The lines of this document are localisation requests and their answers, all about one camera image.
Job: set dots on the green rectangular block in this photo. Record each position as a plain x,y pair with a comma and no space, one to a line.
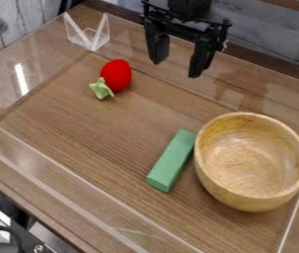
169,165

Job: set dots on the light wooden bowl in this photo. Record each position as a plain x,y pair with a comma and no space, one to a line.
246,158

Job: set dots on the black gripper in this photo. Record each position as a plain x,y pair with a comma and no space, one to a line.
188,19

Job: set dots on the red plush strawberry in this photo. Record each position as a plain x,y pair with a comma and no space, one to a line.
114,79

